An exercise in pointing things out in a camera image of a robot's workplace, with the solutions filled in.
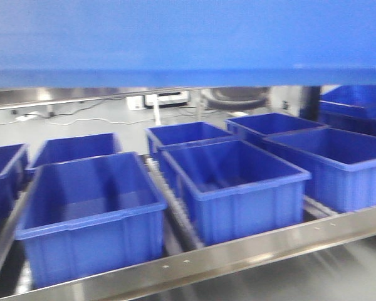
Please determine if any light blue plastic bin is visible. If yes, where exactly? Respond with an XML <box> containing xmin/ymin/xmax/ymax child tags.
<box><xmin>0</xmin><ymin>1</ymin><xmax>376</xmax><ymax>88</ymax></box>

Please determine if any blue bin rear middle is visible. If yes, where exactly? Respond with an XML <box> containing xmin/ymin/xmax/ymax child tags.
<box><xmin>145</xmin><ymin>122</ymin><xmax>235</xmax><ymax>159</ymax></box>

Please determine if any blue bin lower middle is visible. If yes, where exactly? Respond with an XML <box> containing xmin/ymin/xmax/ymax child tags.
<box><xmin>159</xmin><ymin>140</ymin><xmax>311</xmax><ymax>246</ymax></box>

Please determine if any blue bin rear right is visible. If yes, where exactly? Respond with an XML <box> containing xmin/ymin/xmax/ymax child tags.
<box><xmin>225</xmin><ymin>113</ymin><xmax>327</xmax><ymax>144</ymax></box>

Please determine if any blue bin lower left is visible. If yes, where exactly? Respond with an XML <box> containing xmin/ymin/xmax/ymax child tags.
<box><xmin>15</xmin><ymin>152</ymin><xmax>167</xmax><ymax>288</ymax></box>

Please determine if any blue bin rear left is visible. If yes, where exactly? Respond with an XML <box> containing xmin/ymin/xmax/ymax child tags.
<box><xmin>25</xmin><ymin>132</ymin><xmax>122</xmax><ymax>181</ymax></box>

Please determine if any blue bin lower right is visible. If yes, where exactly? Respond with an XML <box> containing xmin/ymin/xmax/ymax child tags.
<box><xmin>264</xmin><ymin>128</ymin><xmax>376</xmax><ymax>213</ymax></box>

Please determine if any white power strip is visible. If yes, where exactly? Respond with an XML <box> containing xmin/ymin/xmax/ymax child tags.
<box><xmin>16</xmin><ymin>111</ymin><xmax>42</xmax><ymax>122</ymax></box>

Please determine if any dark blue bin upper right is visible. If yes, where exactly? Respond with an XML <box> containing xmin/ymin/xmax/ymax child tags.
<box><xmin>318</xmin><ymin>85</ymin><xmax>376</xmax><ymax>136</ymax></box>

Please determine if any blue bin far left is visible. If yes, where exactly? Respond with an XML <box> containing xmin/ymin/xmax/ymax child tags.
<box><xmin>0</xmin><ymin>144</ymin><xmax>29</xmax><ymax>222</ymax></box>

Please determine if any stainless steel shelf front rail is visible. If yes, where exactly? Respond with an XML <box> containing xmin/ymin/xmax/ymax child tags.
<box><xmin>7</xmin><ymin>206</ymin><xmax>376</xmax><ymax>300</ymax></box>

